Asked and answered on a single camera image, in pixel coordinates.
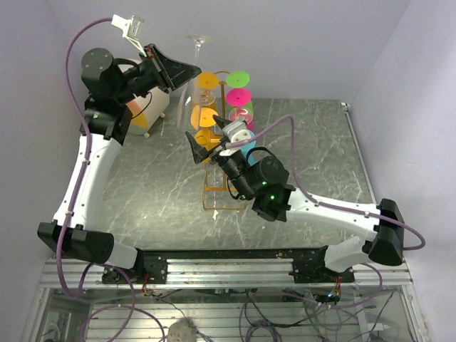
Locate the blue plastic wine glass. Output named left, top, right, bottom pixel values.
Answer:
left=241, top=141, right=257, bottom=166

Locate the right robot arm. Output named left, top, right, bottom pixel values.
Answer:
left=185, top=117, right=404, bottom=282

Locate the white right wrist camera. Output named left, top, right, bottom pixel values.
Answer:
left=219, top=120, right=256, bottom=157

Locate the cream round drawer box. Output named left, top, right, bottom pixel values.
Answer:
left=117, top=63, right=170, bottom=138

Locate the green plastic wine glass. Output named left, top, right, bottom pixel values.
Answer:
left=225, top=70, right=252, bottom=94

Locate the pink plastic wine glass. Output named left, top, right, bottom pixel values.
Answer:
left=226, top=88, right=254, bottom=131

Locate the clear wine glass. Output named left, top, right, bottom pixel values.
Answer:
left=177, top=33, right=214, bottom=133
left=192, top=89, right=216, bottom=107
left=229, top=107, right=254, bottom=123

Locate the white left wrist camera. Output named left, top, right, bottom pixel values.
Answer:
left=111, top=14, right=146, bottom=56

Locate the gold wire glass rack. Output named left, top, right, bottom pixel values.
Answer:
left=202, top=71, right=247, bottom=212

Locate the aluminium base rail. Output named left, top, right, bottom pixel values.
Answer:
left=38, top=258, right=414, bottom=289

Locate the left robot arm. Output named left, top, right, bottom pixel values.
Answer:
left=37, top=44, right=202, bottom=283

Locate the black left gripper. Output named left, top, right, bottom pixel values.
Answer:
left=115, top=43, right=202, bottom=105

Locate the orange wine glass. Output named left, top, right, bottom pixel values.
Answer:
left=195, top=72, right=219, bottom=109
left=190, top=105, right=219, bottom=150

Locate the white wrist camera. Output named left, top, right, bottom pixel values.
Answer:
left=219, top=120, right=256, bottom=157
left=111, top=14, right=146, bottom=56

